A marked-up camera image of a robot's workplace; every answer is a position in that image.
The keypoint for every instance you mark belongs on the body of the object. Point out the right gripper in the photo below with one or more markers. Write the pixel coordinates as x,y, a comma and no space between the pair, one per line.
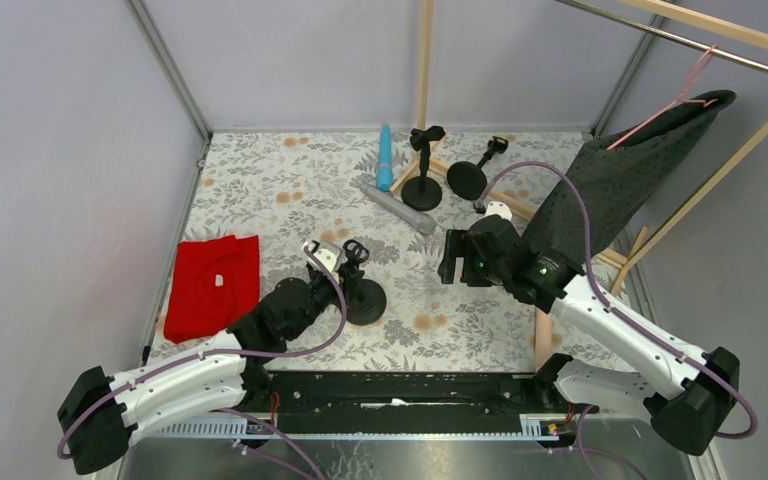
462,258

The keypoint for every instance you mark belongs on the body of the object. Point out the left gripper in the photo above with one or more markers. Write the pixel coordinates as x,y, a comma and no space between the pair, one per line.
345,267

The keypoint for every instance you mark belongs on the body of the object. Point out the black mic stand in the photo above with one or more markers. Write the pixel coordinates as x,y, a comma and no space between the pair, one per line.
421,193
366,299
467,180

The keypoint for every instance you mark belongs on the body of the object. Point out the beige microphone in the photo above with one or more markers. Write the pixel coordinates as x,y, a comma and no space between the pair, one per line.
542,338

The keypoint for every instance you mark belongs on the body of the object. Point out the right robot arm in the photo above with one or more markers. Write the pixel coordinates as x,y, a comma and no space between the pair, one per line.
683,391

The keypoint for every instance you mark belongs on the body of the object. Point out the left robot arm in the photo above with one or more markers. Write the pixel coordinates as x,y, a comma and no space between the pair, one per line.
103,415

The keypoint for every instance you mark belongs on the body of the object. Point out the black mic stand tipped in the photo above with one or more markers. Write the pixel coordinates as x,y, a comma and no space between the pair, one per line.
467,180

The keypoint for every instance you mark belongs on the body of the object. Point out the grey microphone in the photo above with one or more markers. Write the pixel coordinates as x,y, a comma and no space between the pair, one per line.
419,221

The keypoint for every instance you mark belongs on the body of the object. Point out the floral table mat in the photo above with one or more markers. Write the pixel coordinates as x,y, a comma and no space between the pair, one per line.
287,188

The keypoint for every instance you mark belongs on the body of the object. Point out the blue microphone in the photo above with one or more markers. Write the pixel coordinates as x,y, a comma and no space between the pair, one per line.
384,174

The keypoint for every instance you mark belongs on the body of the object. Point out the red folded shirt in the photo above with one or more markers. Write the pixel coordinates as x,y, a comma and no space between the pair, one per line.
215,282

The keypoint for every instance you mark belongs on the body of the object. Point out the dark dotted hanging cloth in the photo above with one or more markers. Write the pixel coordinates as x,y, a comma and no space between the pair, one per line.
616,175

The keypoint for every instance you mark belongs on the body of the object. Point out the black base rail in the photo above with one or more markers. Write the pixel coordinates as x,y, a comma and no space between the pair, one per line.
400,403

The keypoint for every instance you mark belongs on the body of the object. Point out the pink wire hanger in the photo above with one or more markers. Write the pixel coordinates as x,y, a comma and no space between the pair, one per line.
689,80

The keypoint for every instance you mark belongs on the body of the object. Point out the wooden clothes rack frame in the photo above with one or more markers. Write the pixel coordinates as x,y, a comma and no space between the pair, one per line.
589,65

